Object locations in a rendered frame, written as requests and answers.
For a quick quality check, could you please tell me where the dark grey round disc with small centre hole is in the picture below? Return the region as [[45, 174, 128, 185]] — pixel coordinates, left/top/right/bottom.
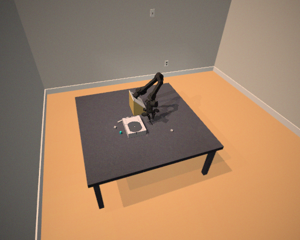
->
[[127, 122, 142, 132]]

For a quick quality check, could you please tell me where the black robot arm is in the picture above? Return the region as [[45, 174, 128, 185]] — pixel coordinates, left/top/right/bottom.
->
[[133, 72, 164, 107]]

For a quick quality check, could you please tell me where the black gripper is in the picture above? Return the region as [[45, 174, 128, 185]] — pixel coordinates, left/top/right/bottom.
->
[[142, 107, 159, 120]]

